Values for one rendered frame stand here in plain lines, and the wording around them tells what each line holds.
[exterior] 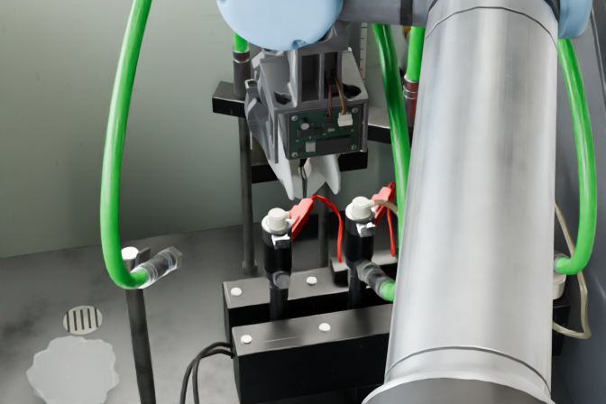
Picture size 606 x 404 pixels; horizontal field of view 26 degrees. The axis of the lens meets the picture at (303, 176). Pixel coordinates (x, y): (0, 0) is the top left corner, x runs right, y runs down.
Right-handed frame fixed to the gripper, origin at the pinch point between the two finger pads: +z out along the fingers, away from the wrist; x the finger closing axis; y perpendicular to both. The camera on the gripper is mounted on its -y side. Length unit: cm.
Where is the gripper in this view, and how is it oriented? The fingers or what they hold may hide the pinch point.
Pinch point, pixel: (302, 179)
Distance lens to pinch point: 108.6
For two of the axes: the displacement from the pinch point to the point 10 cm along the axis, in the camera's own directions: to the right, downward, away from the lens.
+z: 0.0, 7.4, 6.8
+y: 1.9, 6.6, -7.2
